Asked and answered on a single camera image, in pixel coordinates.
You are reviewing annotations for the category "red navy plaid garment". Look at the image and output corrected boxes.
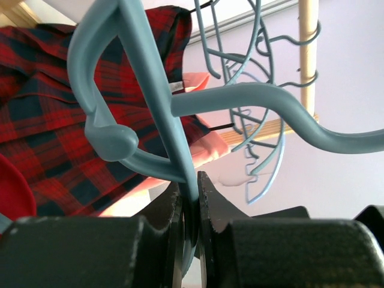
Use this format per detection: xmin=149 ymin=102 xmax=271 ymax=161
xmin=1 ymin=6 xmax=191 ymax=216

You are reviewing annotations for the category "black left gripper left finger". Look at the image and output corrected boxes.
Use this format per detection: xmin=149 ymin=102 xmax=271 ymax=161
xmin=1 ymin=183 xmax=183 ymax=287

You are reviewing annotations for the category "grey-blue hanger with plaid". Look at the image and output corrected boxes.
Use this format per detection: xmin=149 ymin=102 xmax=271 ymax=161
xmin=190 ymin=1 xmax=274 ymax=85

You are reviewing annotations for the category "light blue hanger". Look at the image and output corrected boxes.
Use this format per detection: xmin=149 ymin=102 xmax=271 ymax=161
xmin=225 ymin=107 xmax=286 ymax=205

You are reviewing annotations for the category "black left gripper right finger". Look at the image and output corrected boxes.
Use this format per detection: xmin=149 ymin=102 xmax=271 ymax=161
xmin=197 ymin=172 xmax=383 ymax=287

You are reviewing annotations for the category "wooden clothes rack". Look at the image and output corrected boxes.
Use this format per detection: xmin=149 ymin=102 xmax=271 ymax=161
xmin=0 ymin=0 xmax=319 ymax=146

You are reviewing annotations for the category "red skirt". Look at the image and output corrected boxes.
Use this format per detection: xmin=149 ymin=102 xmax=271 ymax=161
xmin=1 ymin=155 xmax=37 ymax=220

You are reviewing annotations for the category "pink garment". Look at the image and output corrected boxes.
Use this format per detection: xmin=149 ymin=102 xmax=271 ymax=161
xmin=100 ymin=72 xmax=230 ymax=217

